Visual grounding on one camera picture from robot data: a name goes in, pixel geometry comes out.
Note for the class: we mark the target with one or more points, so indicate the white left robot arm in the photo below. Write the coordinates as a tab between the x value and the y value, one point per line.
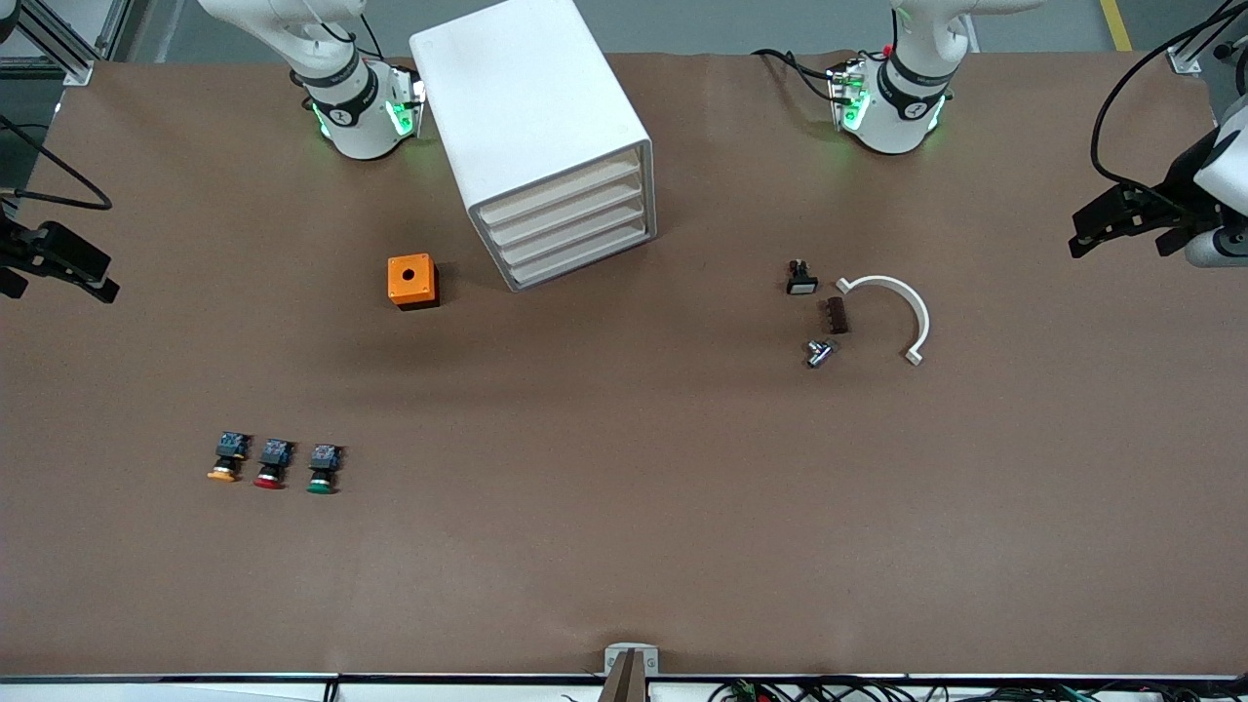
897	117

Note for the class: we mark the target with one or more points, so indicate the brown table mat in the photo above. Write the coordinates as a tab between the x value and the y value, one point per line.
624	507

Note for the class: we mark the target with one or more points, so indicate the white plastic drawer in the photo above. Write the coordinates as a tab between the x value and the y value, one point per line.
575	232
567	212
561	192
582	253

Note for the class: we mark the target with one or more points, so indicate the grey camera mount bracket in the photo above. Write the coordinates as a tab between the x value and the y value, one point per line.
614	655

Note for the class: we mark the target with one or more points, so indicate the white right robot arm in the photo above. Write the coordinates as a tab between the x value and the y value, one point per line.
361	127

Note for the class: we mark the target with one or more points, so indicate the orange button enclosure box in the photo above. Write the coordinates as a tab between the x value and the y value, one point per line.
409	276

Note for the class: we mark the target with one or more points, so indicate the white drawer cabinet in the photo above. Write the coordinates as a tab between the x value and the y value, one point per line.
526	97

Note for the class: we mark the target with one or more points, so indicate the black square push button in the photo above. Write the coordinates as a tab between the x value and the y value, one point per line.
801	285

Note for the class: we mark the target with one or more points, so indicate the yellow mushroom push button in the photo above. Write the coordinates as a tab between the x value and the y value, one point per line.
230	448

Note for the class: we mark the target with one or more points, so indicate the red mushroom push button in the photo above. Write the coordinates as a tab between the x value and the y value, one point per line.
276	455

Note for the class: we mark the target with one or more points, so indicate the green mushroom push button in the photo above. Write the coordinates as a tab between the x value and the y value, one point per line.
325	458

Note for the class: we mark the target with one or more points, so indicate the aluminium frame profile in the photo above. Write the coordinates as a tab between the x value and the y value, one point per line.
58	49
1185	58

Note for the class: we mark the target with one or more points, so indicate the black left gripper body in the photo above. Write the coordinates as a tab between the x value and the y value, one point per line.
1178	184

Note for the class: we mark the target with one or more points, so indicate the silver metal T-bolt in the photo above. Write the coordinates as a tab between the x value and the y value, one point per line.
819	353

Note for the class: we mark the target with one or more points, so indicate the brown terminal block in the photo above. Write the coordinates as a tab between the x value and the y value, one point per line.
837	316

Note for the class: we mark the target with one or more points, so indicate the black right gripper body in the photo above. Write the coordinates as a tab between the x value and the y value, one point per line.
14	244

